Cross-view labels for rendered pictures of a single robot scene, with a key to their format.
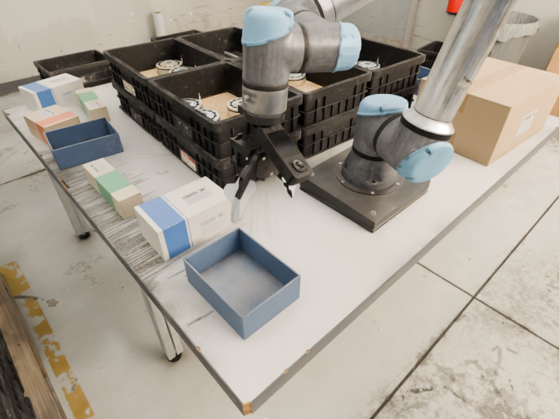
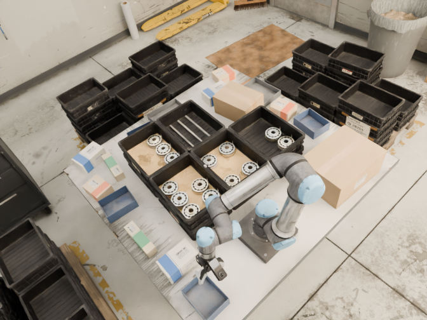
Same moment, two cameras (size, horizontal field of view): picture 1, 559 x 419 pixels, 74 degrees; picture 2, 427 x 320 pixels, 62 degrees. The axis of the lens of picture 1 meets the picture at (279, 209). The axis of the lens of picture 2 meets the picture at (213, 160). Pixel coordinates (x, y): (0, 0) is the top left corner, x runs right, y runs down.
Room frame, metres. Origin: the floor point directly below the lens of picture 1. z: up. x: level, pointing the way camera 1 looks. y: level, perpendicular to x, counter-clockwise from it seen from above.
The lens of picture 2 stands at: (-0.10, -0.19, 2.52)
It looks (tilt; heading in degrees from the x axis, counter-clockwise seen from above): 49 degrees down; 9
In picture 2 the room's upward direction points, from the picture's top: 11 degrees counter-clockwise
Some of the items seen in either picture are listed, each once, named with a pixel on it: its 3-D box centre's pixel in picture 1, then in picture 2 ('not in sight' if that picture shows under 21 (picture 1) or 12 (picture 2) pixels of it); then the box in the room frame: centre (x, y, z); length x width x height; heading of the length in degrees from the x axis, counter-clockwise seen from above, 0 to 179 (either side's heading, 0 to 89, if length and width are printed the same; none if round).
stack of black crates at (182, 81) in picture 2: not in sight; (181, 91); (2.70, 0.45, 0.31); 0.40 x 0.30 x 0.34; 133
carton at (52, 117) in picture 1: (54, 125); (98, 189); (1.23, 0.81, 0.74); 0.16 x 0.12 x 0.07; 51
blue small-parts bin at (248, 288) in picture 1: (241, 278); (205, 296); (0.52, 0.08, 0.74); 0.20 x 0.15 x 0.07; 43
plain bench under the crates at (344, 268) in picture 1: (277, 186); (225, 194); (1.40, 0.01, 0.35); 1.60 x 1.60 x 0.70; 43
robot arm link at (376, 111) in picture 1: (381, 123); (267, 213); (0.88, -0.26, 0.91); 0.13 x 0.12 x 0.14; 23
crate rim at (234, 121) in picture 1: (222, 91); (188, 185); (1.08, 0.17, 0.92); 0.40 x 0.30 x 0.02; 39
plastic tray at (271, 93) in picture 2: not in sight; (258, 92); (2.09, -0.29, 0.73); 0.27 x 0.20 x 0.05; 44
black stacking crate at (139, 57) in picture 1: (165, 73); (154, 153); (1.39, 0.42, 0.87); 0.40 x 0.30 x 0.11; 39
